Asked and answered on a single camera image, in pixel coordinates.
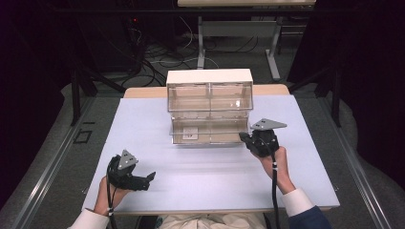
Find person's left hand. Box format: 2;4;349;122
94;176;131;218

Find white floor cable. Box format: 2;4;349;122
148;15;221;70

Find black floor cable bundle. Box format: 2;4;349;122
125;17;168;89

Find clear plastic drawer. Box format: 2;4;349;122
169;112;212;146
208;82;254;112
209;111;250;144
167;83;211;113

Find person's beige trousers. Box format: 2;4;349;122
157;212;267;229

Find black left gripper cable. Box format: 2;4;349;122
105;158;118;229

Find black square floor outlet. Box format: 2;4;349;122
73;129;94;145

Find pale lavender table mat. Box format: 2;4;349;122
81;94;341;215

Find white metal-legged desk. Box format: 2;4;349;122
177;0;317;81

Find black metal stand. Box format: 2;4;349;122
287;66;342;128
70;61;127;127

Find dark device with red light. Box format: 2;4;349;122
122;15;142;32

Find aluminium floor rail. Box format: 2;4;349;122
318;94;385;229
11;95;97;229

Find small clear packet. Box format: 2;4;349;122
182;126;200;141

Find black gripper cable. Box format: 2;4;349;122
105;158;118;229
269;152;282;229

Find person's right hand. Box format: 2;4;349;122
251;146;297;196

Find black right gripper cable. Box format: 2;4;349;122
269;152;282;229

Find white drawer cabinet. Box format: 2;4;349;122
165;68;255;146

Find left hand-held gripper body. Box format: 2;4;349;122
106;149;151;192

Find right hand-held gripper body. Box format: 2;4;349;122
245;117;288;158

